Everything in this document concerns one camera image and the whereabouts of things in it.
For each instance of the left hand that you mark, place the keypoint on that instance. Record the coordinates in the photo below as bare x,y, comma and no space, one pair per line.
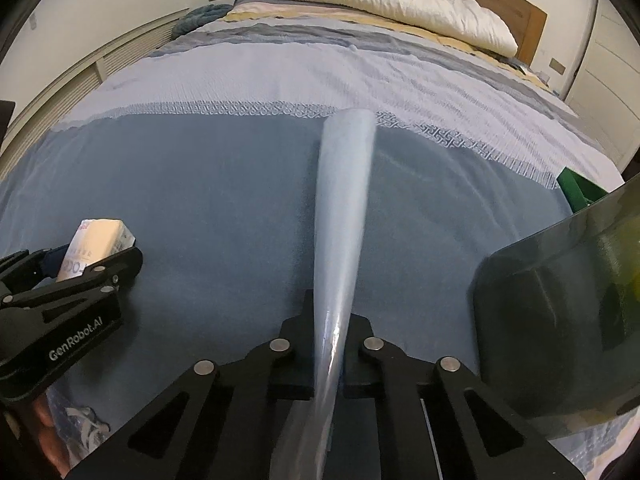
39,421

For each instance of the white pillow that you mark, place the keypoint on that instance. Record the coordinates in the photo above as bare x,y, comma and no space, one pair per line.
464,20

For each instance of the teal blanket on nightstand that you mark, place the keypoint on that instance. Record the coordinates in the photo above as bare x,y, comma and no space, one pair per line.
198,18

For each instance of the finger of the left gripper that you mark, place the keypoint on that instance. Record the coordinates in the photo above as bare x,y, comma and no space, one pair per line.
23,270
114,270

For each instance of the white wardrobe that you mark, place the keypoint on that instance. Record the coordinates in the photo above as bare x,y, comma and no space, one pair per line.
605,91

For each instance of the tissue pack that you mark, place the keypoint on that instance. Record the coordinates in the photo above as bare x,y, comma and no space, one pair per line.
93,241

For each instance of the clear blue plastic roll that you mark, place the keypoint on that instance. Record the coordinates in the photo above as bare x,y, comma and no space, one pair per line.
344,169

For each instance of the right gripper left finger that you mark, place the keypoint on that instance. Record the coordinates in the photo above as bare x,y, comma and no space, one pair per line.
221,425

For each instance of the green tray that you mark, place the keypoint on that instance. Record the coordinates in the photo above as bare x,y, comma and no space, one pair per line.
579,191

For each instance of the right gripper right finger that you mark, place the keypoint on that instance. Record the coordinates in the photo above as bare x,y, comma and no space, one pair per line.
438,420

